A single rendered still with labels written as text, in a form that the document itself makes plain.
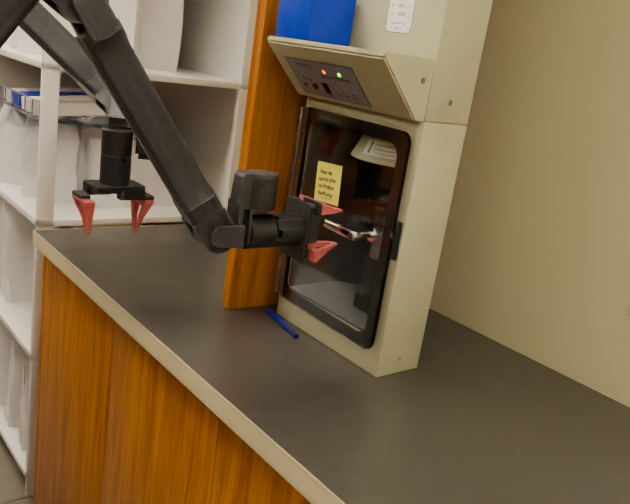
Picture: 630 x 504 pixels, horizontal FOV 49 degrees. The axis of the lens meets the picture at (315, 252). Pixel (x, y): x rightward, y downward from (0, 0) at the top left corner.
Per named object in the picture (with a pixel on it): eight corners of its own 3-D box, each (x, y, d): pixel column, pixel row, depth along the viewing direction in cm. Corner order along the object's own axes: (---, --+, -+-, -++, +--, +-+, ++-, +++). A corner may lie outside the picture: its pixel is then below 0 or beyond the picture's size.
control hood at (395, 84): (306, 94, 139) (314, 42, 136) (425, 122, 115) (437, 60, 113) (259, 89, 132) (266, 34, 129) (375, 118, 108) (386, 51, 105)
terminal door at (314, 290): (280, 293, 150) (307, 105, 139) (372, 352, 127) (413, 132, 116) (277, 293, 149) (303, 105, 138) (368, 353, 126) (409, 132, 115)
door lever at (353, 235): (343, 228, 130) (345, 215, 130) (376, 244, 123) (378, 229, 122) (320, 229, 127) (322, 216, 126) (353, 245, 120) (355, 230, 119)
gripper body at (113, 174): (145, 196, 136) (148, 158, 134) (94, 197, 129) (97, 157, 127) (131, 188, 140) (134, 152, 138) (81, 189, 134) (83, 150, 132)
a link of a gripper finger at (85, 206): (119, 237, 135) (122, 190, 132) (82, 240, 130) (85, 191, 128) (105, 228, 140) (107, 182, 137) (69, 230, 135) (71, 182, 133)
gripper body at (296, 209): (318, 204, 117) (283, 205, 113) (310, 262, 120) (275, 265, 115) (295, 195, 122) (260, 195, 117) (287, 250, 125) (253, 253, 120)
